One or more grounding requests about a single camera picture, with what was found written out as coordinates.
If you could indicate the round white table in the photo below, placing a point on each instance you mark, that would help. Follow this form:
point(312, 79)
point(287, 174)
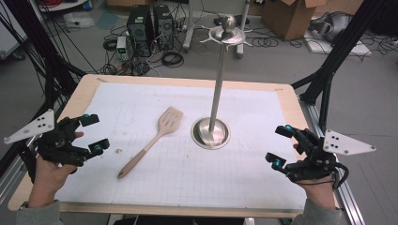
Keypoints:
point(62, 5)

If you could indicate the clear plastic bag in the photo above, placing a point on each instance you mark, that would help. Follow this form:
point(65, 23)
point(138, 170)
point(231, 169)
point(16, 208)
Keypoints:
point(78, 20)

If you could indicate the metal utensil stand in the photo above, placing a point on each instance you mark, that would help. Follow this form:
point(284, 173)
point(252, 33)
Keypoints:
point(219, 78)

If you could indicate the large black computer tower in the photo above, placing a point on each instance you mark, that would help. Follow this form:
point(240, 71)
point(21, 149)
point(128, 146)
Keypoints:
point(140, 31)

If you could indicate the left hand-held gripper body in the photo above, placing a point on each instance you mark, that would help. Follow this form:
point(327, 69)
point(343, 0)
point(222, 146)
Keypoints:
point(59, 146)

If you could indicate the brown cardboard box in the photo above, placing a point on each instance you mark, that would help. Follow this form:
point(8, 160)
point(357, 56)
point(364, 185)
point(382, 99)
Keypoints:
point(291, 18)

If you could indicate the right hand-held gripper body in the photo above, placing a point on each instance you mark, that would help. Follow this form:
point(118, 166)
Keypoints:
point(316, 162)

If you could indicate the white stand leg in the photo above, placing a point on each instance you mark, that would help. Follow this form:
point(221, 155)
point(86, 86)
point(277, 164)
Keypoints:
point(242, 50)
point(189, 31)

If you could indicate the white cabinet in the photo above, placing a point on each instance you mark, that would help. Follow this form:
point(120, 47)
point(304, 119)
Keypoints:
point(9, 34)

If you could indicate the person's left hand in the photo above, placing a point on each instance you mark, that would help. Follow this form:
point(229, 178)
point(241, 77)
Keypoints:
point(48, 181)

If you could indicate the white flat board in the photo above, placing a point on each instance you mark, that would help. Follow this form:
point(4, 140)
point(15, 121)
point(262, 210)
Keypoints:
point(359, 48)

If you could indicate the black metal frame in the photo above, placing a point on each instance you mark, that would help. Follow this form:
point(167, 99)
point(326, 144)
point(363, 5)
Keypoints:
point(341, 50)
point(40, 47)

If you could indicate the aluminium rail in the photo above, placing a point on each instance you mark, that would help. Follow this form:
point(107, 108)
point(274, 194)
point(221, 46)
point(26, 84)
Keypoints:
point(11, 178)
point(350, 200)

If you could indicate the person's right hand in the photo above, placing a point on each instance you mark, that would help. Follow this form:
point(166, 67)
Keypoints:
point(320, 192)

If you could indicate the slim black computer tower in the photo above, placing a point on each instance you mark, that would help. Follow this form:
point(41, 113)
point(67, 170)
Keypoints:
point(163, 28)

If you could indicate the small white power device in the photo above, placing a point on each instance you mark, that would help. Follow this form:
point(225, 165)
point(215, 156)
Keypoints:
point(121, 44)

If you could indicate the beige slotted spatula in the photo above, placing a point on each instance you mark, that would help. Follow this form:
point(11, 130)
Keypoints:
point(169, 122)

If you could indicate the grey and white bag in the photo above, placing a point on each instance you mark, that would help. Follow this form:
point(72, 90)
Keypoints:
point(334, 26)

